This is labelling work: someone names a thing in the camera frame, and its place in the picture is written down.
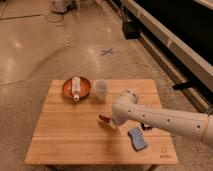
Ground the wooden table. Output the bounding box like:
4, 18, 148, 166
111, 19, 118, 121
25, 79, 177, 165

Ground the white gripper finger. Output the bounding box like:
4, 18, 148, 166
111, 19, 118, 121
98, 115, 116, 129

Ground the black box on floor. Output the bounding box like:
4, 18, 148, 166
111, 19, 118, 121
122, 22, 140, 39

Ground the floor cable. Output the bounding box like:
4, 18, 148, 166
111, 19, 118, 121
44, 9, 68, 28

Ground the blue sponge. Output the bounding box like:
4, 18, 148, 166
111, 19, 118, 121
128, 127, 148, 151

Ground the translucent plastic cup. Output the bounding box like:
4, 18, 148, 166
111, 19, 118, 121
94, 79, 108, 101

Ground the white plastic bottle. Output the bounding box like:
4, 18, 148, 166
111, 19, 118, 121
72, 77, 81, 101

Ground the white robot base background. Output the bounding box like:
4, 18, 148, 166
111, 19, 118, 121
49, 0, 79, 14

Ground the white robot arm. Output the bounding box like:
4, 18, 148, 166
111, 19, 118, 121
99, 90, 213, 148

